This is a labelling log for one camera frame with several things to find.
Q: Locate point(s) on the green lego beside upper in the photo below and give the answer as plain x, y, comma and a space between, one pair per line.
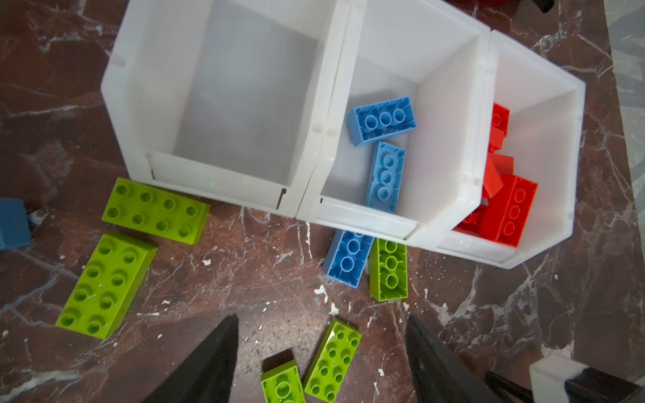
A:
106, 289

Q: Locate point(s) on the green lego centre upright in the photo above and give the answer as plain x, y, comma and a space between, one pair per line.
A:
283, 384

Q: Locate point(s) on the green lego under bins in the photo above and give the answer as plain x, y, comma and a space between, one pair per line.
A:
388, 271

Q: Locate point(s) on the green lego centre tilted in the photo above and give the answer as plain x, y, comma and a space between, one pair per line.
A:
332, 360

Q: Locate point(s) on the left white bin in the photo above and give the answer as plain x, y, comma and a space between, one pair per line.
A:
225, 99

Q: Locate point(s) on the blue lego under bins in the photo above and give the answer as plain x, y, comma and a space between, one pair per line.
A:
347, 257

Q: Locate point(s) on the right white bin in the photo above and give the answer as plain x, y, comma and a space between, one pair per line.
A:
546, 106

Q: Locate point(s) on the blue lego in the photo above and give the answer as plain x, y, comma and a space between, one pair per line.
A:
15, 229
381, 120
347, 257
384, 185

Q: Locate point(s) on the white bin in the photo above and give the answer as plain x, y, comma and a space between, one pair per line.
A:
546, 106
225, 99
435, 54

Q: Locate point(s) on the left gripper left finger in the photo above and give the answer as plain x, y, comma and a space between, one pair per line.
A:
206, 375

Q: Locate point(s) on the middle white bin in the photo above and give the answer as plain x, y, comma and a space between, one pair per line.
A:
435, 54

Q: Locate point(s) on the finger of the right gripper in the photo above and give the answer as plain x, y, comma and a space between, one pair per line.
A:
506, 389

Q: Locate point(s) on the red lego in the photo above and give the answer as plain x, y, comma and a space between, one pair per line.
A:
472, 223
498, 128
496, 166
506, 214

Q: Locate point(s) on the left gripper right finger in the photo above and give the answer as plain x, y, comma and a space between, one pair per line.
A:
438, 374

